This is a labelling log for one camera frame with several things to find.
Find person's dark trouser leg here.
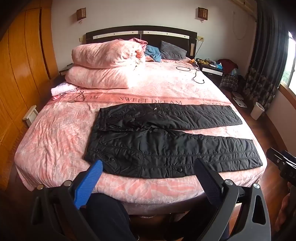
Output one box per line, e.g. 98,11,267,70
79,193,137,241

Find white waste bin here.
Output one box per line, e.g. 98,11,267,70
250,102,266,121

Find dark patterned curtain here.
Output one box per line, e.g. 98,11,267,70
243,0,291,112

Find black quilted pants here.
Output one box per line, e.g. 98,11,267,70
84,103,264,179

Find dark wooden headboard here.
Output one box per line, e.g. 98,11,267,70
85,25,198,59

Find window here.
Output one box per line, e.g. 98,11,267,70
279,31,296,93

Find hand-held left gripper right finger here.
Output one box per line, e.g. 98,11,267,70
194,158,271,241

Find dark nightstand with clutter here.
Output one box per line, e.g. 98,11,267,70
196,58,225,82

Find wooden wall lamp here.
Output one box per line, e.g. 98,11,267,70
197,7,208,23
76,7,87,24

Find small white stool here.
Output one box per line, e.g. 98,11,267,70
22,105,39,128

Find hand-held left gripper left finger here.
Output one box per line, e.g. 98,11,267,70
30,159,103,241

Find orange wooden wardrobe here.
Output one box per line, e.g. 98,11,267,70
0,0,60,186

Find plaid cloth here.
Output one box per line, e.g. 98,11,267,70
219,74,239,91

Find black cable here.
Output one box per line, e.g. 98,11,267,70
176,64,205,84

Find grey pillow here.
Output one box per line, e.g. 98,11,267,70
159,40,187,60

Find person's right hand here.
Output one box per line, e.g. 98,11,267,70
278,191,296,233

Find crumpled pink cloth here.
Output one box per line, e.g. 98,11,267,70
129,37,148,49

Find blue cloth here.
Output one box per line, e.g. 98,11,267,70
144,45,162,62

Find white pink knit cloth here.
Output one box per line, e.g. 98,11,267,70
51,83,79,97

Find dark red clothing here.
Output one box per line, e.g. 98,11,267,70
217,59,239,75

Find white floor scale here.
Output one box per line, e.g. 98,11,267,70
232,91,248,108

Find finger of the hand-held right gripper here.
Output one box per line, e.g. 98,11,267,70
266,147,289,167

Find eyeglasses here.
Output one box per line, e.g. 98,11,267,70
69,90,86,103

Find bed with pink sheet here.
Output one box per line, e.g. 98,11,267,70
14,56,268,218

